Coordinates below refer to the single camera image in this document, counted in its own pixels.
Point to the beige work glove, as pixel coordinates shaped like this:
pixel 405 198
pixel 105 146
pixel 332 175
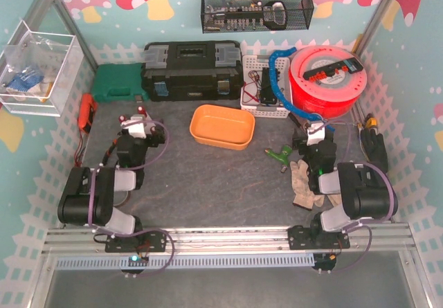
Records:
pixel 305 197

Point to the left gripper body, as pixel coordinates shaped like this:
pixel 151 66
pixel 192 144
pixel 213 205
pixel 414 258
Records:
pixel 152 136

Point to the aluminium front rail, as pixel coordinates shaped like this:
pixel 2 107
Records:
pixel 237 240

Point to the black yellow work glove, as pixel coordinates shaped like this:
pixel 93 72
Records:
pixel 374 148

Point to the green tool case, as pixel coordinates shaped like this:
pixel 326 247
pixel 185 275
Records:
pixel 118 82

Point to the white perforated basket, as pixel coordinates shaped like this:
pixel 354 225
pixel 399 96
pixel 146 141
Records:
pixel 250 92

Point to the black wire mesh basket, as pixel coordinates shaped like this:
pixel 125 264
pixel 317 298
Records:
pixel 235 16

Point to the black toolbox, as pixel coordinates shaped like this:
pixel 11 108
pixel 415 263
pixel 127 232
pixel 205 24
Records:
pixel 185 71

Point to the orange black pliers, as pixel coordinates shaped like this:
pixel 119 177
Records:
pixel 109 152

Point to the black terminal strip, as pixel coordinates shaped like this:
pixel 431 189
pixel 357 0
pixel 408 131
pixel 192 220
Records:
pixel 350 65

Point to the orange plastic bin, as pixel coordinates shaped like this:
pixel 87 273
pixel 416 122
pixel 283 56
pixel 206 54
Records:
pixel 222 127

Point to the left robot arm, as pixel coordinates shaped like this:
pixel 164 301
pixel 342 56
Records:
pixel 88 195

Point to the orange filament spool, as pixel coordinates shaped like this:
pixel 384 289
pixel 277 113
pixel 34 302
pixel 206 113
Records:
pixel 331 97

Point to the black metal bracket plate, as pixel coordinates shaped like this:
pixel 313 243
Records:
pixel 267 96

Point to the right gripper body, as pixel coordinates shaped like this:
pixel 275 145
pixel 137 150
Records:
pixel 299 140

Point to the green handled tool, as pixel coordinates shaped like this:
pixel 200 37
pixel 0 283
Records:
pixel 282 157

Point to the orange multimeter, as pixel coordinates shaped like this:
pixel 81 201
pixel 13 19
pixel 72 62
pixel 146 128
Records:
pixel 88 108

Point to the clear acrylic box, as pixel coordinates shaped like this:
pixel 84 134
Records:
pixel 58 56

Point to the blue white glove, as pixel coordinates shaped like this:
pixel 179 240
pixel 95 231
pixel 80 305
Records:
pixel 24 80

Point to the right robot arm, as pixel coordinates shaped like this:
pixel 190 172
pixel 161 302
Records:
pixel 358 191

